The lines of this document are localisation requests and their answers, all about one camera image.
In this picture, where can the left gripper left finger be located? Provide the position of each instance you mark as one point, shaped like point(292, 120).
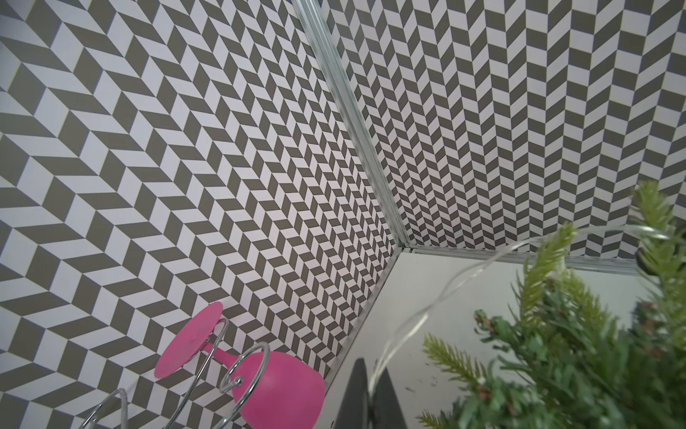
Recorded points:
point(353, 411)

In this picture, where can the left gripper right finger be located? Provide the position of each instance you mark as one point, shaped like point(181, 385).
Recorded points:
point(386, 410)

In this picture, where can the clear bulb string light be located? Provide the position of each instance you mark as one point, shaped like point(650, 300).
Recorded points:
point(465, 276)

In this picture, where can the light green christmas tree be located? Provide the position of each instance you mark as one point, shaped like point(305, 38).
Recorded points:
point(563, 360)

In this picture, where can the pink plastic wine glass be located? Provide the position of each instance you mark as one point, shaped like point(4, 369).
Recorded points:
point(279, 390)

